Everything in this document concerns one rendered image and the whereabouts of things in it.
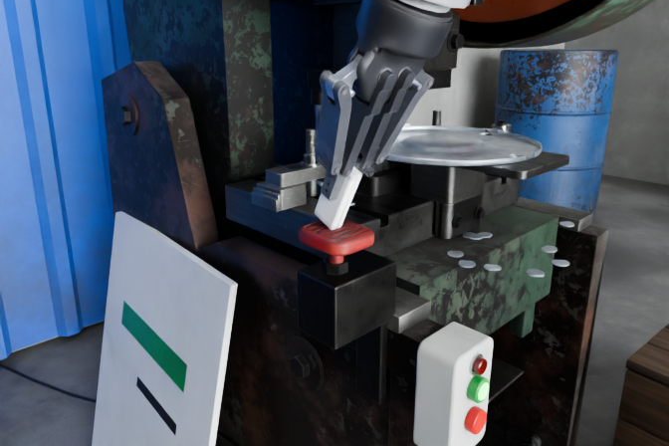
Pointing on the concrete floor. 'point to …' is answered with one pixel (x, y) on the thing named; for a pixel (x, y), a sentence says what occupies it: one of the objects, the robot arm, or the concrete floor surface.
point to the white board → (161, 342)
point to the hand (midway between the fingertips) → (336, 194)
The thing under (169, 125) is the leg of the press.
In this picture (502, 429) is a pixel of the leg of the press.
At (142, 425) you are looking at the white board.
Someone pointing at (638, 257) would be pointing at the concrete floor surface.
